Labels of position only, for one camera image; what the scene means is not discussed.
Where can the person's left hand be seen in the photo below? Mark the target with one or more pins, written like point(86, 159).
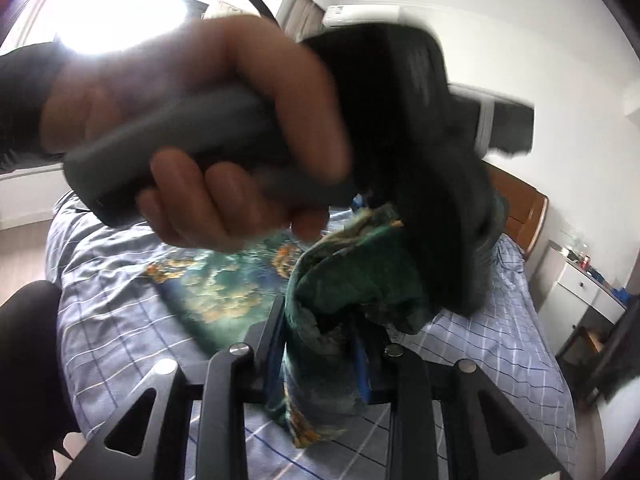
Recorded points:
point(224, 206)

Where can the left forearm dark sleeve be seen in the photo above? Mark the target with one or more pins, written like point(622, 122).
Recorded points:
point(27, 75)

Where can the white dresser with drawers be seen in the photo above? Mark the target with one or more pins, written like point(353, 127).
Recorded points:
point(566, 299)

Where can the brown wooden headboard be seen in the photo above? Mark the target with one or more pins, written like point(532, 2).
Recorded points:
point(527, 209)

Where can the black chair with clothes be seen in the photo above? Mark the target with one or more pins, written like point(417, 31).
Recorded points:
point(597, 366)

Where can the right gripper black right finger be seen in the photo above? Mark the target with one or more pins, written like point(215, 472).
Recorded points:
point(485, 436)

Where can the blue checked bed cover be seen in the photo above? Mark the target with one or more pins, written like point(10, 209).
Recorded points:
point(113, 327)

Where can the white wall air conditioner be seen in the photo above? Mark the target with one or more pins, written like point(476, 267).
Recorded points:
point(356, 13)

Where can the green patterned silk garment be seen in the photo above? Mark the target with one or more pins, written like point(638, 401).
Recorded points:
point(358, 272)

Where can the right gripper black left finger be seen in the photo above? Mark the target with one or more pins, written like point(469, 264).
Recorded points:
point(197, 411)

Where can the beige window curtain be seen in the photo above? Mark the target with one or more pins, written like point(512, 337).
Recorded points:
point(304, 20)

